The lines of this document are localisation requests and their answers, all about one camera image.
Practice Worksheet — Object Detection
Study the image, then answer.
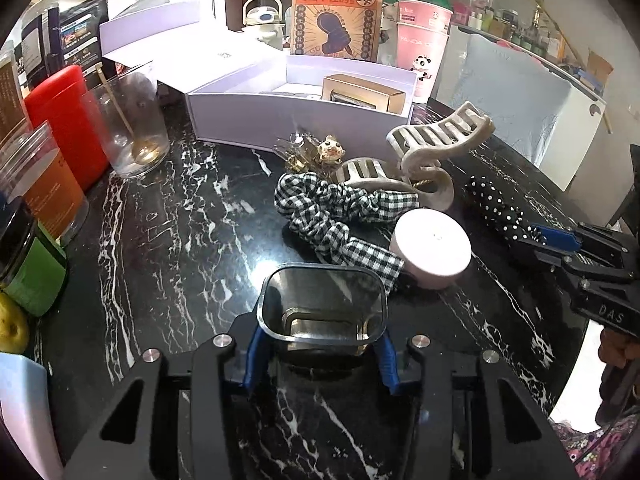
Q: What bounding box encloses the person's right hand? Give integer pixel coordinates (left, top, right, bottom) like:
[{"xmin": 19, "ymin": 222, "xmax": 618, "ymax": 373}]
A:
[{"xmin": 597, "ymin": 327, "xmax": 640, "ymax": 367}]

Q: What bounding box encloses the floral clothing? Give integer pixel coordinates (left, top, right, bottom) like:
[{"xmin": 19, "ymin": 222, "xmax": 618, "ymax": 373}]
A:
[{"xmin": 550, "ymin": 405, "xmax": 640, "ymax": 480}]

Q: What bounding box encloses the gold cardboard box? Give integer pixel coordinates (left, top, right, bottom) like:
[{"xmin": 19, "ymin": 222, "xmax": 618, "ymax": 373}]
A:
[{"xmin": 321, "ymin": 74, "xmax": 407, "ymax": 112}]

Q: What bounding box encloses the clear glass cup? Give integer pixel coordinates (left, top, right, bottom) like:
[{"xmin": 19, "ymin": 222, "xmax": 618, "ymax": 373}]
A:
[{"xmin": 82, "ymin": 62, "xmax": 171, "ymax": 179}]

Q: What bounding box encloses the row of small bottles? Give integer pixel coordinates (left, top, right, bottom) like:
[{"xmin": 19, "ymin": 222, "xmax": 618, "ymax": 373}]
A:
[{"xmin": 467, "ymin": 2, "xmax": 566, "ymax": 58}]

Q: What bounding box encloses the orange jar with clear lid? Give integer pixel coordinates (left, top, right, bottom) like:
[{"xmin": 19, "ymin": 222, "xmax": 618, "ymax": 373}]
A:
[{"xmin": 0, "ymin": 120, "xmax": 90, "ymax": 241}]

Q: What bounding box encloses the pale blue cover cloth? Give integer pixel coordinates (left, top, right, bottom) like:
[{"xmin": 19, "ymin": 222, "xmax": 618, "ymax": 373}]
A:
[{"xmin": 440, "ymin": 35, "xmax": 573, "ymax": 166}]

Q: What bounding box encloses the white kettle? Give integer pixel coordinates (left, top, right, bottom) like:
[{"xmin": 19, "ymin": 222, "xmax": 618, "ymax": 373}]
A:
[{"xmin": 242, "ymin": 0, "xmax": 286, "ymax": 52}]

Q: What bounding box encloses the clear rectangular container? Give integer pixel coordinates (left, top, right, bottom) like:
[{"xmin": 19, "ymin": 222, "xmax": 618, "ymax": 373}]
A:
[{"xmin": 256, "ymin": 262, "xmax": 391, "ymax": 358}]

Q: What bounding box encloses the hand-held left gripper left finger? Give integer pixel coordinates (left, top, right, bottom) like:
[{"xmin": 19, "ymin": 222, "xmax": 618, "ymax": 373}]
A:
[{"xmin": 65, "ymin": 325, "xmax": 263, "ymax": 480}]

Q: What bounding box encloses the green jar with black lid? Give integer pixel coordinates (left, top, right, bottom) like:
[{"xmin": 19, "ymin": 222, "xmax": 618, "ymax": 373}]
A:
[{"xmin": 0, "ymin": 200, "xmax": 68, "ymax": 317}]

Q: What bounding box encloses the white card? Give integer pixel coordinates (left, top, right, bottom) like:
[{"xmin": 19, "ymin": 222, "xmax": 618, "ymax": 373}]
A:
[{"xmin": 0, "ymin": 352, "xmax": 63, "ymax": 480}]

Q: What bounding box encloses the pink round jar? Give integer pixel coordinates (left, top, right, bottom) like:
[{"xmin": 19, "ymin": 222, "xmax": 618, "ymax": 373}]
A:
[{"xmin": 390, "ymin": 209, "xmax": 473, "ymax": 291}]

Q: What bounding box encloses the yellow mango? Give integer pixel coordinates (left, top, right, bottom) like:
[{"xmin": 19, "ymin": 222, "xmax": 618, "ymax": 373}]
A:
[{"xmin": 0, "ymin": 292, "xmax": 31, "ymax": 353}]

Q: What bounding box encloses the small cardboard box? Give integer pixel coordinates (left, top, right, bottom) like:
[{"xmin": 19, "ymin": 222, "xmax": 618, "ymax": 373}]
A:
[{"xmin": 585, "ymin": 52, "xmax": 614, "ymax": 86}]

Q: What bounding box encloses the lavender gift box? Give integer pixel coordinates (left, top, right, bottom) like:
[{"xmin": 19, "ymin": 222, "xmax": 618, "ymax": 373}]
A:
[{"xmin": 99, "ymin": 0, "xmax": 418, "ymax": 150}]

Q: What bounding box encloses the pink paper cup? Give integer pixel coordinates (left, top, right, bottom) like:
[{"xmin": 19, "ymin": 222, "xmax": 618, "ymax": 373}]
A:
[
  {"xmin": 396, "ymin": 20, "xmax": 451, "ymax": 101},
  {"xmin": 397, "ymin": 0, "xmax": 453, "ymax": 36}
]

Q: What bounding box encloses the white chest freezer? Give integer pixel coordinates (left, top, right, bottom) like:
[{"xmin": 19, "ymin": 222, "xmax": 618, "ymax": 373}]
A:
[{"xmin": 435, "ymin": 22, "xmax": 608, "ymax": 192}]

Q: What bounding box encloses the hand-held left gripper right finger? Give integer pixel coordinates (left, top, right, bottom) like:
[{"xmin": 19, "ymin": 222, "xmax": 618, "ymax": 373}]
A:
[{"xmin": 377, "ymin": 332, "xmax": 576, "ymax": 480}]

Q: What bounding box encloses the black white gingham scrunchie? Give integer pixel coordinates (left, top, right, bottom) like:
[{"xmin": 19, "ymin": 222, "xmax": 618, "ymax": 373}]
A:
[{"xmin": 274, "ymin": 172, "xmax": 405, "ymax": 293}]

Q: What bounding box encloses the black printed package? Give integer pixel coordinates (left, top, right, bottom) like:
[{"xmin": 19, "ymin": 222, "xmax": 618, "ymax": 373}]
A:
[{"xmin": 15, "ymin": 0, "xmax": 108, "ymax": 81}]

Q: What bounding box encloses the brown paper snack bag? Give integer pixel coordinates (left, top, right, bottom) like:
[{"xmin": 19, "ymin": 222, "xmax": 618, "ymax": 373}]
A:
[{"xmin": 290, "ymin": 0, "xmax": 385, "ymax": 63}]

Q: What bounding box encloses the small gold bear hair clip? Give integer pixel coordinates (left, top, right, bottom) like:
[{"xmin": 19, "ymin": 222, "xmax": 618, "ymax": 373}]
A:
[{"xmin": 272, "ymin": 132, "xmax": 347, "ymax": 177}]

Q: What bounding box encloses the tall brown jar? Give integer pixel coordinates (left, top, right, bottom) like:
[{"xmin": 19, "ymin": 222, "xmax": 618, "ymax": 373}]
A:
[{"xmin": 0, "ymin": 42, "xmax": 32, "ymax": 147}]

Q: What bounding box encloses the red canister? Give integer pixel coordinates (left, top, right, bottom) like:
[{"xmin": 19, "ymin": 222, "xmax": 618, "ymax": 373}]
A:
[{"xmin": 24, "ymin": 65, "xmax": 111, "ymax": 193}]

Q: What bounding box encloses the beige hair claw clip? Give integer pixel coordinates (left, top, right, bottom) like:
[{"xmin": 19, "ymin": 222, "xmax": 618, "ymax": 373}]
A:
[{"xmin": 330, "ymin": 101, "xmax": 496, "ymax": 211}]

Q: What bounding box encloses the gold spoon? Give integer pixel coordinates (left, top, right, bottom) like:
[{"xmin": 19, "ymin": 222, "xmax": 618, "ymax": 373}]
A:
[{"xmin": 95, "ymin": 64, "xmax": 161, "ymax": 164}]

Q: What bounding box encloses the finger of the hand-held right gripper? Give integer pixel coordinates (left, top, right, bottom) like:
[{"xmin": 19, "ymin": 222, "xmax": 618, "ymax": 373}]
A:
[
  {"xmin": 515, "ymin": 239, "xmax": 567, "ymax": 274},
  {"xmin": 531, "ymin": 224, "xmax": 583, "ymax": 256}
]

